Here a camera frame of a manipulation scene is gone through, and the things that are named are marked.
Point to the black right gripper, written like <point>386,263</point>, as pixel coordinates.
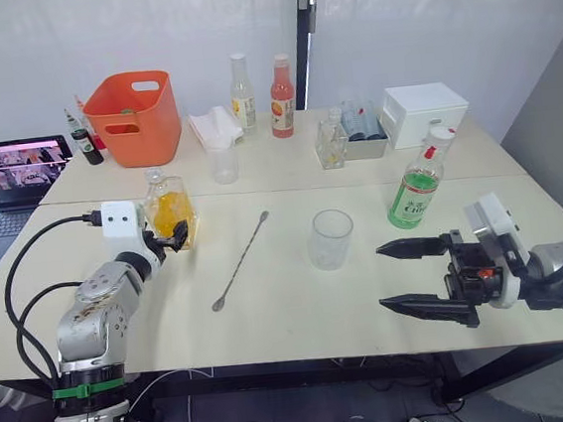
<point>472,272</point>

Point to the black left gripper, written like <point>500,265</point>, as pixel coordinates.
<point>154,242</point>

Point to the square glass bottle orange liquid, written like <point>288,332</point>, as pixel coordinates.
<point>171,209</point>

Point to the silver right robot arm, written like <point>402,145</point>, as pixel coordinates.
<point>551,265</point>

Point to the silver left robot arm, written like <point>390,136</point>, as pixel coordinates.
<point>91,309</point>

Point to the long metal stirring spoon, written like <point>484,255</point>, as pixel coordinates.
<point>242,259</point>

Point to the green liquid bottle white cap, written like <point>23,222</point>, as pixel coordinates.
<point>414,193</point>

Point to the clear drinking glass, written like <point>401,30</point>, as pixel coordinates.
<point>332,241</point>

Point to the dark bottle green label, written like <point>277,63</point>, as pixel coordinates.
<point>86,142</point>

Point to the red squeeze bottle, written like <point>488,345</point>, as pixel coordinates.
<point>89,125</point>

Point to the clear bottle yellow label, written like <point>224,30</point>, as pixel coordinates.
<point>243,100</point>

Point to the empty square glass bottle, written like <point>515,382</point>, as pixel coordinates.
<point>331,144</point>

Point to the pink juice bottle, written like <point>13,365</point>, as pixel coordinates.
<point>283,106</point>

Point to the small clear plastic cup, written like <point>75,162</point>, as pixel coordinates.
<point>224,166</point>

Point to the orange plastic basket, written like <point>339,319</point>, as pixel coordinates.
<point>134,130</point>

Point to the grey rectangular tray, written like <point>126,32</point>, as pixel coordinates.
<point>368,149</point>

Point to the white box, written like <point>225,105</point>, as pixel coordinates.
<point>424,112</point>

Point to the open black laptop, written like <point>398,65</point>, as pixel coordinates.
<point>13,172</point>

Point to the black vertical pole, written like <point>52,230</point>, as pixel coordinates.
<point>302,34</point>

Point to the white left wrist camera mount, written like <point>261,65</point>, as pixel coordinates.
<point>121,226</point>

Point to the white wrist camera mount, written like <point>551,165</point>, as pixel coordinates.
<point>121,226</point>
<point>494,218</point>

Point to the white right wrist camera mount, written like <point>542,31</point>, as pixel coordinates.
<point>494,218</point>

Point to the black table frame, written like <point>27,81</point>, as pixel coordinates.
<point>302,371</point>

